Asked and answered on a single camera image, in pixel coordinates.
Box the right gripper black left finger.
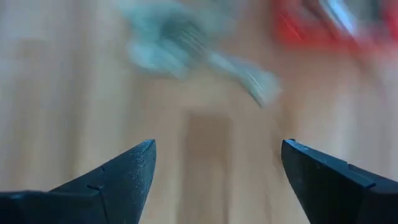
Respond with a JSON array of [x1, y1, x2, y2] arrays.
[[0, 139, 157, 224]]

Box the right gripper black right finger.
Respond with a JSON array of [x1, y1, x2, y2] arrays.
[[280, 138, 398, 224]]

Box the red plastic mesh basket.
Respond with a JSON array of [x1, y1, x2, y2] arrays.
[[270, 0, 398, 55]]

